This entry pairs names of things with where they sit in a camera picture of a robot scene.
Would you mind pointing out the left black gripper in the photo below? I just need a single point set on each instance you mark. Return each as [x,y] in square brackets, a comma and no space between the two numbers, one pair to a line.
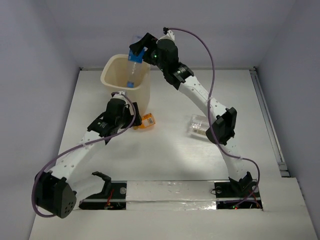
[135,114]

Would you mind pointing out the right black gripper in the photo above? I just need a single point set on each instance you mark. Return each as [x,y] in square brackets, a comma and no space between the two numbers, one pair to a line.
[148,40]

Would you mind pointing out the small orange juice bottle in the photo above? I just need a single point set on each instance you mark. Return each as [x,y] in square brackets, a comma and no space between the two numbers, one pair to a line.
[147,121]

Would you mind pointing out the blue label bottle blue cap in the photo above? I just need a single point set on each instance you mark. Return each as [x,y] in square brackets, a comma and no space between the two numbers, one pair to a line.
[134,67]

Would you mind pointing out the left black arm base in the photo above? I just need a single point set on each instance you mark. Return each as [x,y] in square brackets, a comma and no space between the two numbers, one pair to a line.
[112,195]

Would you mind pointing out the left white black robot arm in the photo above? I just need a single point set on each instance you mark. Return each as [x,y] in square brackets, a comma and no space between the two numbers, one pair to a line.
[57,187]

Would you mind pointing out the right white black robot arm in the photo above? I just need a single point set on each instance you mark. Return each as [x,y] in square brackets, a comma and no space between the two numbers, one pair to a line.
[163,53]

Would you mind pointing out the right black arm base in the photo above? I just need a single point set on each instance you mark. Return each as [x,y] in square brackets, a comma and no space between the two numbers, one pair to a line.
[228,199]

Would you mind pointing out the cream plastic waste bin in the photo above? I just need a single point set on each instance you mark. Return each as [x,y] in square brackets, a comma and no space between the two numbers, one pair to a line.
[120,74]

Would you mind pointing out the large clear square bottle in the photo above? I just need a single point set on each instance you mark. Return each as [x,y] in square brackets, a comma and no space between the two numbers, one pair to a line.
[197,126]

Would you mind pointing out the shiny tape strip front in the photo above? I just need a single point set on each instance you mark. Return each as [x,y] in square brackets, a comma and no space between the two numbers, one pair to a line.
[170,195]

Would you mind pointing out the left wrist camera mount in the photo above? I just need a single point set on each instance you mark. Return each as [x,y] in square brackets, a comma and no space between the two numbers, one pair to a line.
[119,95]

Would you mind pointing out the aluminium rail right edge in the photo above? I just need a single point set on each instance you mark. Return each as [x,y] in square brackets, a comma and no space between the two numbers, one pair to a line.
[284,172]

